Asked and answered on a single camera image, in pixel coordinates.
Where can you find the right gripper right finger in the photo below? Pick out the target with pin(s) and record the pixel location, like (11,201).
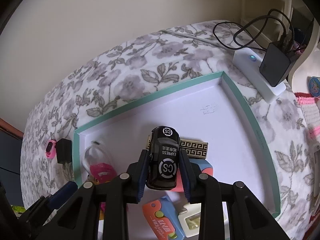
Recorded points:
(247,217)

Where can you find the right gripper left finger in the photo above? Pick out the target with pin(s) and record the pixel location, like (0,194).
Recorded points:
(78,218)

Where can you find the pink puppy toy figure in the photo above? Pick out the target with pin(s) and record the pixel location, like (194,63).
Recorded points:
(101,173)

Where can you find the cream hair claw clip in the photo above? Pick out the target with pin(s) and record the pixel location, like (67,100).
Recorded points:
(189,219)

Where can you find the white smart watch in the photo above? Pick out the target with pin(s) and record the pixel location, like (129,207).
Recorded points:
(96,153)

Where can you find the pink smart band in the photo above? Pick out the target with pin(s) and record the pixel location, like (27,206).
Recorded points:
(51,149)

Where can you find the black power adapter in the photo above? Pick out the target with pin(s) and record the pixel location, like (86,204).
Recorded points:
(64,151)

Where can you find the small orange utility knife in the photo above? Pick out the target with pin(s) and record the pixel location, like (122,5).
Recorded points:
(162,218)

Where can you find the black toy car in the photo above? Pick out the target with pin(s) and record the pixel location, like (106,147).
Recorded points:
(163,160)

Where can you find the dark cabinet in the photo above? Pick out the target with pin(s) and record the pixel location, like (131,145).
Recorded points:
(11,144)

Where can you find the teal white box tray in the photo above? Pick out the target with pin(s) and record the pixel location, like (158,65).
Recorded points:
(209,109)

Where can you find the floral white blanket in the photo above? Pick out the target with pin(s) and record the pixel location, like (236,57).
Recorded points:
(145,65)

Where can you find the white power strip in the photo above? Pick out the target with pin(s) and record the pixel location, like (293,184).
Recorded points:
(248,62)

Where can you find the black plugged charger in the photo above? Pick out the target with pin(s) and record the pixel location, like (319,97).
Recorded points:
(276,64)

